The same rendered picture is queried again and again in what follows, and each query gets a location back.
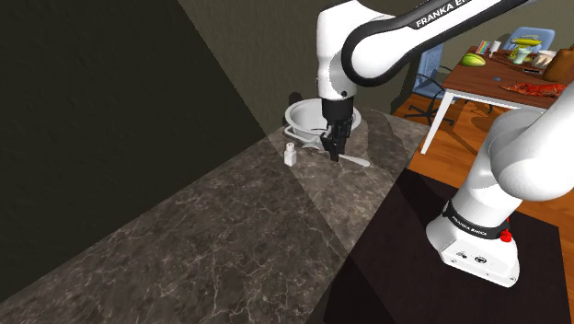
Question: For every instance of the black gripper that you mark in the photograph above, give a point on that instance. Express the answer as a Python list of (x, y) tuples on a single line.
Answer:
[(337, 109)]

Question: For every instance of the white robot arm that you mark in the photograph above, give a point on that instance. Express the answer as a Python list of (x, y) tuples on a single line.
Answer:
[(515, 157)]

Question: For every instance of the white spoon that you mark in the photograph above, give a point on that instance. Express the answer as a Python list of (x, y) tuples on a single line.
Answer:
[(355, 159)]

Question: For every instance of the white bowl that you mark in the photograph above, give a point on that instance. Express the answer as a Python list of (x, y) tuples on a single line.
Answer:
[(305, 117)]

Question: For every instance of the white salt shaker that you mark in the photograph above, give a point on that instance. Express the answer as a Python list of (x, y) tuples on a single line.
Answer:
[(290, 155)]

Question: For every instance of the dark robot stand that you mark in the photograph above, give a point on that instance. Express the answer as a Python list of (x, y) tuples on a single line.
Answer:
[(403, 251)]

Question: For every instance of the wooden table with white legs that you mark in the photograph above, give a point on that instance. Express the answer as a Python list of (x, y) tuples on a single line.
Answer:
[(475, 80)]

